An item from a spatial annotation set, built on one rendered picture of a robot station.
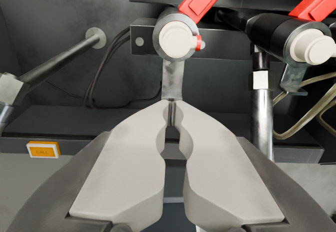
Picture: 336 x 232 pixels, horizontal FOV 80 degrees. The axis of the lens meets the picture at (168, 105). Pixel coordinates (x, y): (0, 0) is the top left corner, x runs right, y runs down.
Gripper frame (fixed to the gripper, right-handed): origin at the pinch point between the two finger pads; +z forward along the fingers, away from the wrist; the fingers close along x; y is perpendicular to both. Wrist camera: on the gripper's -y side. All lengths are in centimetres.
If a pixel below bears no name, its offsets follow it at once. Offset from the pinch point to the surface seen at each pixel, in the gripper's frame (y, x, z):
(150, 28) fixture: -2.1, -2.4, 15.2
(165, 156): 21.4, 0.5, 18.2
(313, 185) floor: 139, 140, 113
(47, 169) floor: 130, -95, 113
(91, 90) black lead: 4.6, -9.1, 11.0
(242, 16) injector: -4.3, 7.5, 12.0
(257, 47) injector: -2.3, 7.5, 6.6
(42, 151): 20.2, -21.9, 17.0
